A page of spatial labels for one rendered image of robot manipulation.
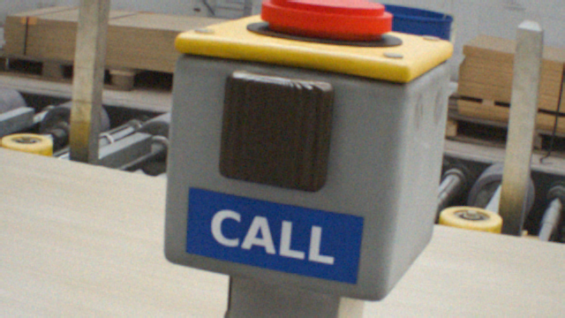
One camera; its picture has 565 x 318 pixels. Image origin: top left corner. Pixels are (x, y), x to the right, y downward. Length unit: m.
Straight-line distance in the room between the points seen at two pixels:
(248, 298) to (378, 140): 0.07
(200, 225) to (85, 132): 1.30
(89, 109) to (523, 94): 0.61
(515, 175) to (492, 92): 4.84
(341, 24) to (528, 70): 1.10
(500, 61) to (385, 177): 5.95
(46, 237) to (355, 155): 0.88
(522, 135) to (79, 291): 0.65
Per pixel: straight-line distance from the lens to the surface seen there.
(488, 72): 6.27
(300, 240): 0.33
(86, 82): 1.62
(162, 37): 6.84
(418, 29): 5.88
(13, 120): 1.99
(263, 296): 0.36
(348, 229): 0.32
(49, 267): 1.09
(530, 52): 1.43
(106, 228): 1.22
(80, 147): 1.64
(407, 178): 0.33
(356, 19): 0.34
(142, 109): 2.18
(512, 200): 1.46
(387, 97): 0.31
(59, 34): 7.21
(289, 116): 0.31
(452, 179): 1.93
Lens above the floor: 1.26
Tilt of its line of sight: 13 degrees down
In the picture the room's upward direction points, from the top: 5 degrees clockwise
